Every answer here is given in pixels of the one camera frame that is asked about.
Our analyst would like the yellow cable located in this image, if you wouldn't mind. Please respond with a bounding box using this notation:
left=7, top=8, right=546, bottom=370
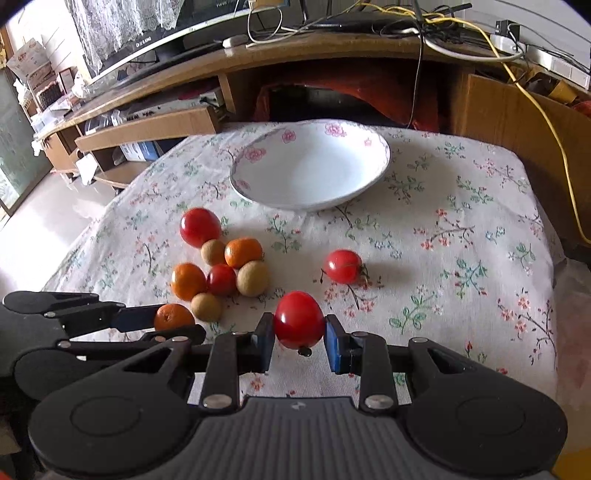
left=341, top=2, right=591, bottom=245

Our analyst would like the white small device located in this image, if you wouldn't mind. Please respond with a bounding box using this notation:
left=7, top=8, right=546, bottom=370
left=222, top=34, right=250, bottom=49

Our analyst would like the wooden tv stand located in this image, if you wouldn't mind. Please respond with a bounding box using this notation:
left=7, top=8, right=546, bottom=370
left=38, top=32, right=591, bottom=195

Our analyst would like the red tomato with stem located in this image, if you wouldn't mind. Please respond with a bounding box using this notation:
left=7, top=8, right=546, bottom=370
left=322, top=249, right=369, bottom=285

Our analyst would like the cardboard box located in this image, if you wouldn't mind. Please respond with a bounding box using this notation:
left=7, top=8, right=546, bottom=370
left=450, top=73, right=590, bottom=245

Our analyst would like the blue white box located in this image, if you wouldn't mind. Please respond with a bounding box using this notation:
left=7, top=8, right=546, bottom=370
left=119, top=141, right=162, bottom=162

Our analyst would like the orange mandarin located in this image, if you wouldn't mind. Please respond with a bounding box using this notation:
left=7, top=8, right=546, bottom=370
left=170, top=263, right=207, bottom=301
left=224, top=237, right=263, bottom=269
left=153, top=304, right=195, bottom=331

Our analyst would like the large red tomato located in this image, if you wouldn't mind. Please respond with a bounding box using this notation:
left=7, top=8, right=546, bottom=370
left=179, top=208, right=221, bottom=249

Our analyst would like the white floral bowl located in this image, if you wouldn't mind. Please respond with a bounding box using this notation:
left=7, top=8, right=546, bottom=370
left=229, top=120, right=391, bottom=211

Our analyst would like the white power strip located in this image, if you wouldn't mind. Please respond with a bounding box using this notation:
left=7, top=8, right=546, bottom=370
left=490, top=20, right=590, bottom=90

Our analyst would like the white cable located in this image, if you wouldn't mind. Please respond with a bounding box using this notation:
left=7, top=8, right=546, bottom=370
left=244, top=0, right=297, bottom=50

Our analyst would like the small red tomato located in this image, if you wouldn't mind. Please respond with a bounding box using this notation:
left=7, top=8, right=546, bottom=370
left=206, top=264, right=236, bottom=297

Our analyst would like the tan longan large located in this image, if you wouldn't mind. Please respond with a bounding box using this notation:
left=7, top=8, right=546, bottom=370
left=236, top=261, right=270, bottom=298

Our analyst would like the white set-top box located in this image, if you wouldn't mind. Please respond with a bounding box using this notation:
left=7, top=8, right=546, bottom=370
left=123, top=87, right=224, bottom=121

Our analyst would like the black television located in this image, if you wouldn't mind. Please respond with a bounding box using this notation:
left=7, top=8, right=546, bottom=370
left=69, top=1, right=290, bottom=82

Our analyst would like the floral tablecloth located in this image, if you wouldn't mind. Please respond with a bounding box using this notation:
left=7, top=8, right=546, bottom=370
left=47, top=123, right=558, bottom=395

